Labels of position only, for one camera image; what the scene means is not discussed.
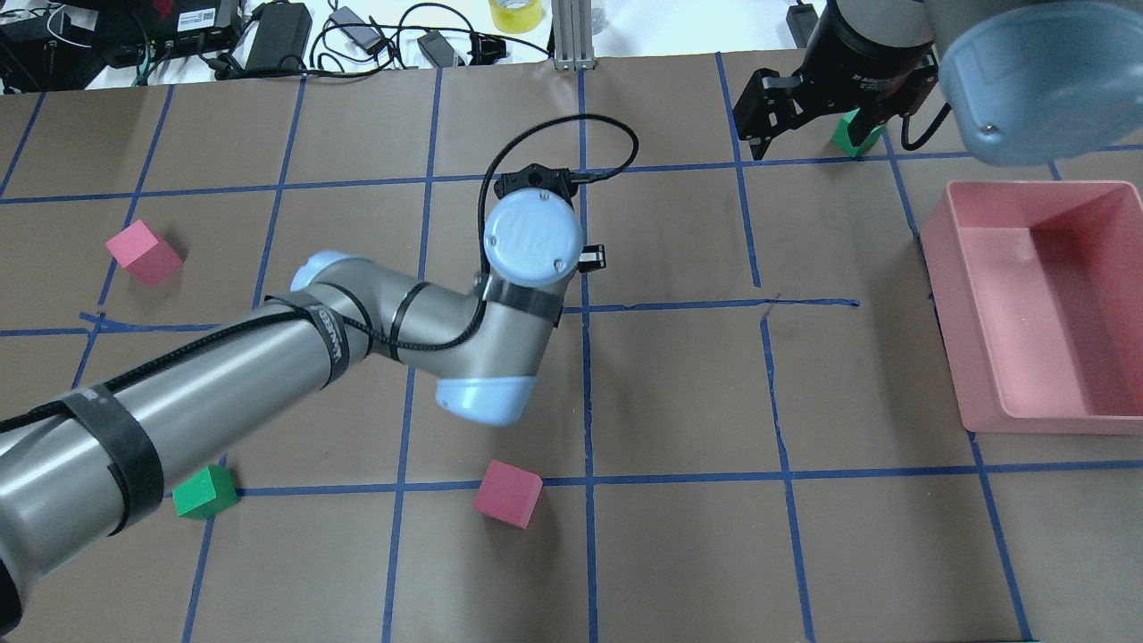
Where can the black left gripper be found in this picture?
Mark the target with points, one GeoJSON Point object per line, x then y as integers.
{"type": "Point", "coordinates": [593, 259]}

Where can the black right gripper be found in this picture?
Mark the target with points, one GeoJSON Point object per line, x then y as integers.
{"type": "Point", "coordinates": [864, 55]}

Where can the pink cube near left arm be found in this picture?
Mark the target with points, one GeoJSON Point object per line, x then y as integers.
{"type": "Point", "coordinates": [143, 253]}

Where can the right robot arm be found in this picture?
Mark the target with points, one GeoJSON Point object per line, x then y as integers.
{"type": "Point", "coordinates": [1028, 82]}

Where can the green cube near right arm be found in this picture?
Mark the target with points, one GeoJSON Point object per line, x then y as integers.
{"type": "Point", "coordinates": [856, 134]}

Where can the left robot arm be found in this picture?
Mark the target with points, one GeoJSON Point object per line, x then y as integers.
{"type": "Point", "coordinates": [99, 459]}

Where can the pink cube centre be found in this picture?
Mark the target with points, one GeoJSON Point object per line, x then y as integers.
{"type": "Point", "coordinates": [508, 494]}

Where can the yellow tape roll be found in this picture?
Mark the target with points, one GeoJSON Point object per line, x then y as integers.
{"type": "Point", "coordinates": [516, 17]}

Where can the pink plastic bin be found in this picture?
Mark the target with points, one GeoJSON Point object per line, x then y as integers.
{"type": "Point", "coordinates": [1037, 287]}

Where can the black power adapter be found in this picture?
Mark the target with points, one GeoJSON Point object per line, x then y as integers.
{"type": "Point", "coordinates": [282, 30]}

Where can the green cube near left side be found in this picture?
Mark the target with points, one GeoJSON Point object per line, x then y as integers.
{"type": "Point", "coordinates": [205, 494]}

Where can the aluminium frame post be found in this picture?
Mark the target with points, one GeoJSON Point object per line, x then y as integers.
{"type": "Point", "coordinates": [572, 37]}

